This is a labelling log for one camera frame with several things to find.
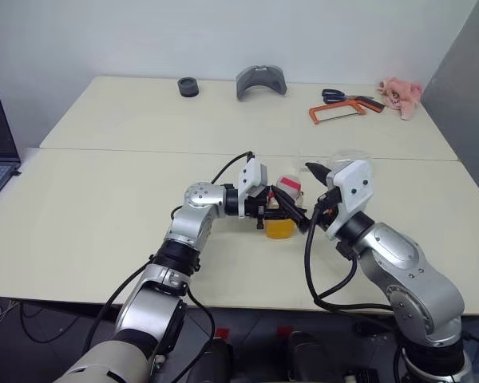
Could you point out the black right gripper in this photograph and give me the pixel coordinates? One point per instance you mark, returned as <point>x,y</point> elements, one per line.
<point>329,197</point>

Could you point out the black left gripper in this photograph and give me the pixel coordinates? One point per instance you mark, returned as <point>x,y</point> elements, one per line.
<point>255,205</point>

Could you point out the clear plastic bottle red label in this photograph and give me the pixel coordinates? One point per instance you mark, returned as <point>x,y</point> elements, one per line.
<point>280,229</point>

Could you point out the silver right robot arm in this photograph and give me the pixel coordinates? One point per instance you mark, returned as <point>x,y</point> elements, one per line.
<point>415,275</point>

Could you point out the orange hacksaw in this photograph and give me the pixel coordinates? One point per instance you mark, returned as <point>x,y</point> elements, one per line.
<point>314,113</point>

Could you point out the grey curved plastic shell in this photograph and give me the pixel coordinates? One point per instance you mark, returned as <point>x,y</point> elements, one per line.
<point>259,77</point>

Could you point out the pink cloth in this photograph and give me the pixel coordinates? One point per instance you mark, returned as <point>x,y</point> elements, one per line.
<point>401,95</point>

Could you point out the red tag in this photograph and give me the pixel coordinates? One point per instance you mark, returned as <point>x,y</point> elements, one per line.
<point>284,331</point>
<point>222,333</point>

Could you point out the dark rounded shape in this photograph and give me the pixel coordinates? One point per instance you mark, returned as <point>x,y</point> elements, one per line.
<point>217,359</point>
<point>305,357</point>

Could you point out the grey partition panel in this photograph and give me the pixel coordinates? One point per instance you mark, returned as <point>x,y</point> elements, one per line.
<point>463,99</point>

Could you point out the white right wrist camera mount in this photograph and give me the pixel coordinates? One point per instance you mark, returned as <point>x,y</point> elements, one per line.
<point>353,183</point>

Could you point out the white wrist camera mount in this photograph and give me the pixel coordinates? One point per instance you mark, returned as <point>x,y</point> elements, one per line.
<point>353,183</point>
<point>250,175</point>

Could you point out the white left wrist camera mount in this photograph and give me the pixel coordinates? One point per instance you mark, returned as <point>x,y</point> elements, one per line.
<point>250,175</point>

